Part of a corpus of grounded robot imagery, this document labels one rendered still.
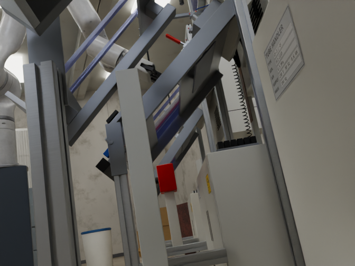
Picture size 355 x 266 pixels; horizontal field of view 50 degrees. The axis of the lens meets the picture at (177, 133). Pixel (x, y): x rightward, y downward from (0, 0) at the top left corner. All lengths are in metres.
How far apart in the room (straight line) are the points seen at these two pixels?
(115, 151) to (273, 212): 0.53
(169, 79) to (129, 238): 0.54
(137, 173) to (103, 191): 8.79
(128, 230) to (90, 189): 8.52
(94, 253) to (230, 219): 4.92
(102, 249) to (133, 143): 5.13
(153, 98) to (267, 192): 0.49
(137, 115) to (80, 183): 8.74
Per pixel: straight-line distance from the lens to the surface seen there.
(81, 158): 9.82
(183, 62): 1.33
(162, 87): 1.30
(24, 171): 1.41
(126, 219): 1.19
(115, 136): 1.21
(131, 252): 1.19
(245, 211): 1.23
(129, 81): 1.01
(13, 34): 1.62
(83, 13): 1.54
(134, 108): 0.98
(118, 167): 1.19
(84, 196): 9.65
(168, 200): 2.25
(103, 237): 6.05
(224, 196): 1.22
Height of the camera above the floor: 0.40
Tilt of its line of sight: 14 degrees up
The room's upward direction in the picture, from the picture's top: 10 degrees counter-clockwise
